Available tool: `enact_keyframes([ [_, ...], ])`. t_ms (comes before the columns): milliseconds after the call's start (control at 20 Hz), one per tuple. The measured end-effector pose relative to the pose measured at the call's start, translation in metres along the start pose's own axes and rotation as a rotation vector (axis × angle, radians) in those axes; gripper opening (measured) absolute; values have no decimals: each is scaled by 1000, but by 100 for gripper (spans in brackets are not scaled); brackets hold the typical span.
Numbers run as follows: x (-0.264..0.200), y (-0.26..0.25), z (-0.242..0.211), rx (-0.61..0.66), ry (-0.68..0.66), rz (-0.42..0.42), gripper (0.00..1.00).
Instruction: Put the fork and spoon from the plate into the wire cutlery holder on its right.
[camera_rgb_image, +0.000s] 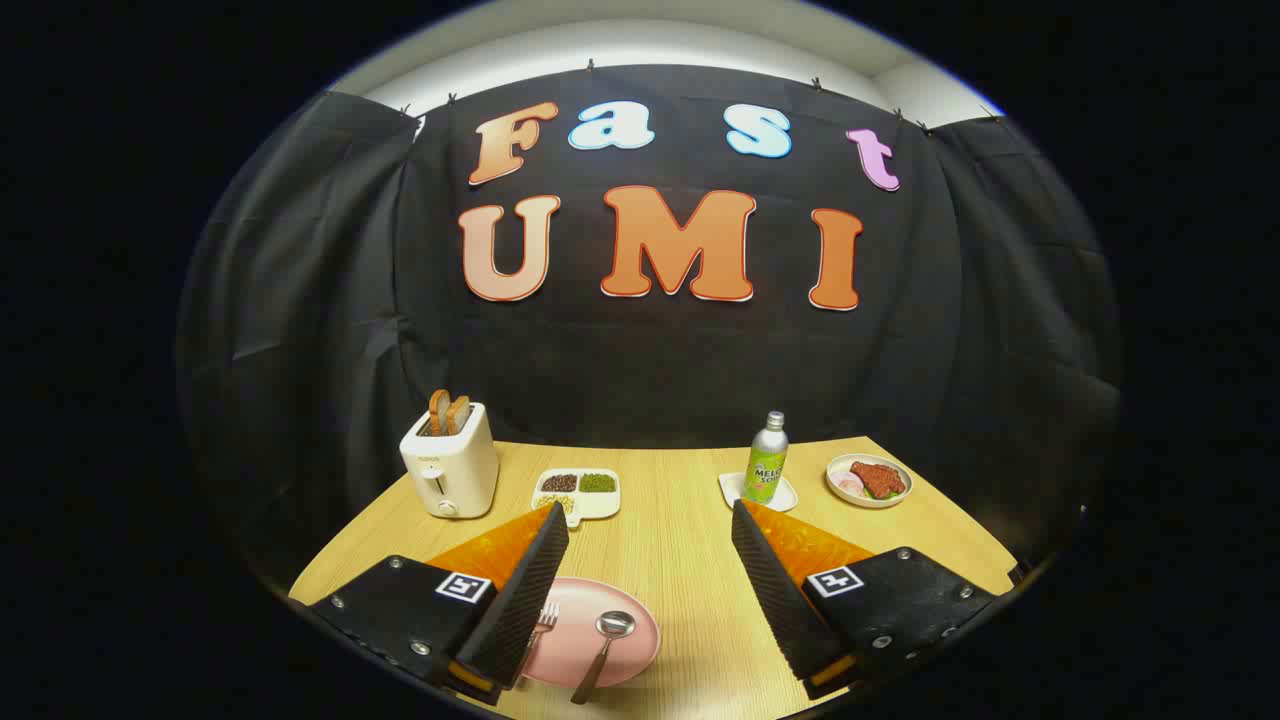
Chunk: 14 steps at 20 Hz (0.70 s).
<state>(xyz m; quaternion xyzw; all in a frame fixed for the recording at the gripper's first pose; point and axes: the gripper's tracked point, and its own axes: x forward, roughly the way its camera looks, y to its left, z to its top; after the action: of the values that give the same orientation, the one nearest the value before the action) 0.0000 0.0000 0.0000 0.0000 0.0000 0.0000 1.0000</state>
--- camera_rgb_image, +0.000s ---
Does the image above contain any green soda bottle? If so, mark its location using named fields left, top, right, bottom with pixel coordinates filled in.
left=742, top=411, right=790, bottom=504

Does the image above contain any white toaster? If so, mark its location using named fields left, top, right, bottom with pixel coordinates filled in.
left=399, top=402, right=500, bottom=519

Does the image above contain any reddish brown meat piece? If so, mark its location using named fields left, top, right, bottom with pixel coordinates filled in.
left=850, top=461, right=907, bottom=499

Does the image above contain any white divided dish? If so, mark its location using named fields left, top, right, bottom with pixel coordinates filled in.
left=531, top=467, right=622, bottom=528

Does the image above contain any metal fork with brown handle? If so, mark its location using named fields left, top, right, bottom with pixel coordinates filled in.
left=522, top=600, right=561, bottom=666

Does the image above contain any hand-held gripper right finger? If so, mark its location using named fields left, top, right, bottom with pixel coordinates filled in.
left=730, top=498, right=1001, bottom=701

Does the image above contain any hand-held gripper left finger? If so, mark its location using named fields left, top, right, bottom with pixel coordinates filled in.
left=308, top=500, right=571, bottom=706

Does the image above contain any pink plate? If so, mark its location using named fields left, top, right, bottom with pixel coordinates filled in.
left=520, top=577, right=662, bottom=689

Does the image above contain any white round plate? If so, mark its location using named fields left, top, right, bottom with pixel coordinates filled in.
left=826, top=454, right=914, bottom=509

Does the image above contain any white square coaster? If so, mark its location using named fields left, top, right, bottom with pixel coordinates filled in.
left=718, top=472, right=799, bottom=513

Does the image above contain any metal spoon with brown handle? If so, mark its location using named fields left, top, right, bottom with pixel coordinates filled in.
left=570, top=611, right=637, bottom=706

